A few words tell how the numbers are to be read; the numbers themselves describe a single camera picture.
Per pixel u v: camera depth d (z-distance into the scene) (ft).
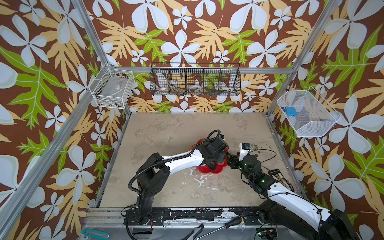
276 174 2.87
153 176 1.55
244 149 2.31
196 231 2.31
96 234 2.32
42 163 1.62
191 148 2.10
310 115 2.64
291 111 2.83
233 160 2.38
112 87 2.82
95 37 2.57
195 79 3.22
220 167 2.89
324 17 2.32
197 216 2.46
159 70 2.99
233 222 2.36
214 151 2.14
